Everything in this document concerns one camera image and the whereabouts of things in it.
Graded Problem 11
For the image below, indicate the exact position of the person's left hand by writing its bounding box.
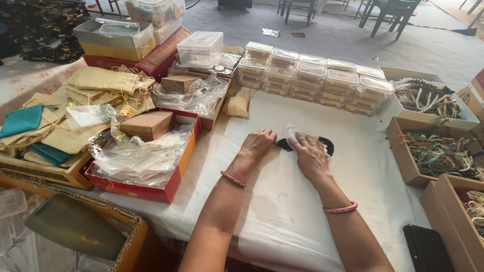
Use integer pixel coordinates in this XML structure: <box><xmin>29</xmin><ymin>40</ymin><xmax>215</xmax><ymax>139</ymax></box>
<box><xmin>236</xmin><ymin>129</ymin><xmax>278</xmax><ymax>169</ymax></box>

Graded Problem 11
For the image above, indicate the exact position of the person's right hand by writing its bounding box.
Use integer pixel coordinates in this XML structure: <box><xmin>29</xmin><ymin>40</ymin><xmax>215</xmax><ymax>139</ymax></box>
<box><xmin>288</xmin><ymin>132</ymin><xmax>334</xmax><ymax>182</ymax></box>

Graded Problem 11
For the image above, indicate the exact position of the black bead bracelet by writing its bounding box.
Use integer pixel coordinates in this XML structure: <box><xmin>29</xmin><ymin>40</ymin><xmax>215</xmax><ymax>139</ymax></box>
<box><xmin>274</xmin><ymin>136</ymin><xmax>335</xmax><ymax>157</ymax></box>

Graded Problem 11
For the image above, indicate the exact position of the single beige fabric pouch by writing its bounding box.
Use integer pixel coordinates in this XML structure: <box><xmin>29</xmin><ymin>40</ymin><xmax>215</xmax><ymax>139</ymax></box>
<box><xmin>222</xmin><ymin>91</ymin><xmax>251</xmax><ymax>118</ymax></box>

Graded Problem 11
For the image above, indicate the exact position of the pink bangle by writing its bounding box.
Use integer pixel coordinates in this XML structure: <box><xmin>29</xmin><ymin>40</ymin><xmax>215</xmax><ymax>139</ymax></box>
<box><xmin>322</xmin><ymin>200</ymin><xmax>358</xmax><ymax>214</ymax></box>
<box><xmin>220</xmin><ymin>170</ymin><xmax>248</xmax><ymax>188</ymax></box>

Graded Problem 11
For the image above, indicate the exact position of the brown cardboard box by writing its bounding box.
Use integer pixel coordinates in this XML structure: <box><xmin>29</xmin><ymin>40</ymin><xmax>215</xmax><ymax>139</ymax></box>
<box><xmin>157</xmin><ymin>72</ymin><xmax>232</xmax><ymax>131</ymax></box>

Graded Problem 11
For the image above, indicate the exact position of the stack of clear plastic boxes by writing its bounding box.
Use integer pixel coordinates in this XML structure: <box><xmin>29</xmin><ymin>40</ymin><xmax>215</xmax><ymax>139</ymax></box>
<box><xmin>235</xmin><ymin>41</ymin><xmax>395</xmax><ymax>116</ymax></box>

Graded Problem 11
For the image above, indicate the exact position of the white table cloth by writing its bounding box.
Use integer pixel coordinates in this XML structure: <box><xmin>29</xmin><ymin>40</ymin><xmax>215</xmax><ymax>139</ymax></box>
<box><xmin>96</xmin><ymin>89</ymin><xmax>432</xmax><ymax>272</ymax></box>

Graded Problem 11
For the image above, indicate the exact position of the heap of clear plastic bags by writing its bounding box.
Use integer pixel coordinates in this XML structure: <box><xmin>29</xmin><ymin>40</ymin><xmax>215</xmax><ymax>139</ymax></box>
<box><xmin>88</xmin><ymin>121</ymin><xmax>190</xmax><ymax>187</ymax></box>
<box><xmin>151</xmin><ymin>74</ymin><xmax>229</xmax><ymax>118</ymax></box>

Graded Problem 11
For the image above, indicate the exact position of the tray of small metal items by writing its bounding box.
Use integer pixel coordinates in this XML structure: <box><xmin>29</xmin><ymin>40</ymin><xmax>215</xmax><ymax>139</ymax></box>
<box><xmin>212</xmin><ymin>45</ymin><xmax>244</xmax><ymax>77</ymax></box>

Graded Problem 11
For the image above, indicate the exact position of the light wooden box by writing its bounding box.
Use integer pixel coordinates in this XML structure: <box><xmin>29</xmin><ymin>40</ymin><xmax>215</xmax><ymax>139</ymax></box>
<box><xmin>161</xmin><ymin>75</ymin><xmax>201</xmax><ymax>95</ymax></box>
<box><xmin>119</xmin><ymin>110</ymin><xmax>176</xmax><ymax>142</ymax></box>

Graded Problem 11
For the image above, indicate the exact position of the large clear plastic container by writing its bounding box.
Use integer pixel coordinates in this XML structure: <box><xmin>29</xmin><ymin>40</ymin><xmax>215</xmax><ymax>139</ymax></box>
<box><xmin>176</xmin><ymin>31</ymin><xmax>224</xmax><ymax>69</ymax></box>

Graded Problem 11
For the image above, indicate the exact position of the red cardboard box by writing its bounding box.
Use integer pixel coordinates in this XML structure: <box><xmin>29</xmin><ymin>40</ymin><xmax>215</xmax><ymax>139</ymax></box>
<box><xmin>85</xmin><ymin>107</ymin><xmax>202</xmax><ymax>205</ymax></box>

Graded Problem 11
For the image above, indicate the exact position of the dark wooden chair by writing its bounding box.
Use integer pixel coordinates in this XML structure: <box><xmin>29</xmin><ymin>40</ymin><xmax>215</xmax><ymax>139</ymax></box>
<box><xmin>358</xmin><ymin>0</ymin><xmax>422</xmax><ymax>41</ymax></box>
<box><xmin>278</xmin><ymin>0</ymin><xmax>317</xmax><ymax>27</ymax></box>

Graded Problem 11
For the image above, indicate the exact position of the flat red gift box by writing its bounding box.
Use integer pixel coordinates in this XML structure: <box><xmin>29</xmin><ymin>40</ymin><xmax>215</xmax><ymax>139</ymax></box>
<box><xmin>82</xmin><ymin>26</ymin><xmax>193</xmax><ymax>79</ymax></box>

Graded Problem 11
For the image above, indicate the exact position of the black flat case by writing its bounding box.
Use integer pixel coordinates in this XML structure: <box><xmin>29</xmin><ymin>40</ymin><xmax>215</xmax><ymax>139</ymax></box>
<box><xmin>403</xmin><ymin>224</ymin><xmax>456</xmax><ymax>272</ymax></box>

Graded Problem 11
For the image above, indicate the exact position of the carton with woven edge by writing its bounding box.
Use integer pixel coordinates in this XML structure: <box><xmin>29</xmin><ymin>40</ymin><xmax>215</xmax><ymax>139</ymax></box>
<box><xmin>0</xmin><ymin>172</ymin><xmax>156</xmax><ymax>272</ymax></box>

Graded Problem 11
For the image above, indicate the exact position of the clear container of trinkets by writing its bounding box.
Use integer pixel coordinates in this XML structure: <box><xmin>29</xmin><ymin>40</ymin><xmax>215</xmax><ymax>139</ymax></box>
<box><xmin>124</xmin><ymin>0</ymin><xmax>187</xmax><ymax>45</ymax></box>

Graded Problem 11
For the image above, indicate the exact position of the brown printed carton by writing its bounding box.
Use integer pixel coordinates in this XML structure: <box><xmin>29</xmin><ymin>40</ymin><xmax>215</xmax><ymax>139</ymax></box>
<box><xmin>456</xmin><ymin>68</ymin><xmax>484</xmax><ymax>121</ymax></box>

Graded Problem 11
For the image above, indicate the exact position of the pile of golden fabric pouches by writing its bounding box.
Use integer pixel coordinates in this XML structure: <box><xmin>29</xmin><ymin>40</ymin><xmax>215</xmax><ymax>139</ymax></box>
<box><xmin>0</xmin><ymin>65</ymin><xmax>156</xmax><ymax>167</ymax></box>

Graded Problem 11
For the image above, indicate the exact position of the gold and silver box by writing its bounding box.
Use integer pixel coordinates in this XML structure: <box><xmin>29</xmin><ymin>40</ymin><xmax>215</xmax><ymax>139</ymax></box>
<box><xmin>73</xmin><ymin>17</ymin><xmax>157</xmax><ymax>62</ymax></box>

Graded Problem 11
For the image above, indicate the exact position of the clear bag with silver bits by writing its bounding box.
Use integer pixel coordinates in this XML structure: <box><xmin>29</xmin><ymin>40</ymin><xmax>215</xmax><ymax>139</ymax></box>
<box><xmin>65</xmin><ymin>104</ymin><xmax>118</xmax><ymax>130</ymax></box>

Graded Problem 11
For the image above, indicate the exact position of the flat clear plastic container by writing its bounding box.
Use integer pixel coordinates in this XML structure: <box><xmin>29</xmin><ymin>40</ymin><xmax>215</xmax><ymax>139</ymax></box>
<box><xmin>94</xmin><ymin>18</ymin><xmax>141</xmax><ymax>38</ymax></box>

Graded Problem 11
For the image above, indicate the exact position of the dark green curved board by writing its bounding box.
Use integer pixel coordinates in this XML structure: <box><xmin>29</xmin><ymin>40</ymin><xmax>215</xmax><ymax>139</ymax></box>
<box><xmin>24</xmin><ymin>193</ymin><xmax>127</xmax><ymax>261</ymax></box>

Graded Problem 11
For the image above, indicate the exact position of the teal fabric pouch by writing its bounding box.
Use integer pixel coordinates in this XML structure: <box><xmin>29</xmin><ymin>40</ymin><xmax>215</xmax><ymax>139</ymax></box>
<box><xmin>28</xmin><ymin>143</ymin><xmax>74</xmax><ymax>167</ymax></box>
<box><xmin>0</xmin><ymin>105</ymin><xmax>59</xmax><ymax>139</ymax></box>

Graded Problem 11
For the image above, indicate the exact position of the wooden tray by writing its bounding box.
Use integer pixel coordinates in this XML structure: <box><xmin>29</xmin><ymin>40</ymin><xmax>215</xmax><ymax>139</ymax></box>
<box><xmin>0</xmin><ymin>151</ymin><xmax>95</xmax><ymax>190</ymax></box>

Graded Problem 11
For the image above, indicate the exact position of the white floral cloth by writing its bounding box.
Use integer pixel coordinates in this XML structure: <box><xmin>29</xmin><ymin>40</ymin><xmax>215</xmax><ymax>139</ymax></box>
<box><xmin>0</xmin><ymin>57</ymin><xmax>87</xmax><ymax>125</ymax></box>

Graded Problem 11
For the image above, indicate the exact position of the heap of black patterned fabric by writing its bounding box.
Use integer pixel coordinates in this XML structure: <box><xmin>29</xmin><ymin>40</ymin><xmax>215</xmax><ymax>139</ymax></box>
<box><xmin>0</xmin><ymin>0</ymin><xmax>91</xmax><ymax>64</ymax></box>

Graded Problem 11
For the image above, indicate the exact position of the heap of empty clear containers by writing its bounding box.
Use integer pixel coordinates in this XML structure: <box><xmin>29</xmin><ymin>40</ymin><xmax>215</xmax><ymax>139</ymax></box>
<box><xmin>0</xmin><ymin>188</ymin><xmax>114</xmax><ymax>272</ymax></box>

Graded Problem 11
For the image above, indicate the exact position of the white box of pearl necklaces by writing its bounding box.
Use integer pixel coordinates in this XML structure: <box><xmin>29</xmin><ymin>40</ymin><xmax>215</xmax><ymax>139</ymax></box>
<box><xmin>378</xmin><ymin>65</ymin><xmax>481</xmax><ymax>131</ymax></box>

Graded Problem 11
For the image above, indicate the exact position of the brown carton of mixed bracelets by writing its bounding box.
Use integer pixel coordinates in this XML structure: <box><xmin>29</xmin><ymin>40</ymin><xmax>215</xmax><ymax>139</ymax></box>
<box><xmin>386</xmin><ymin>116</ymin><xmax>484</xmax><ymax>188</ymax></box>

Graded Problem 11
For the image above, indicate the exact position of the brown carton of bead strings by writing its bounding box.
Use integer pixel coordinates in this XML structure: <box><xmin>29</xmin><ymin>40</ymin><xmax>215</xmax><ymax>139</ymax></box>
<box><xmin>420</xmin><ymin>174</ymin><xmax>484</xmax><ymax>272</ymax></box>

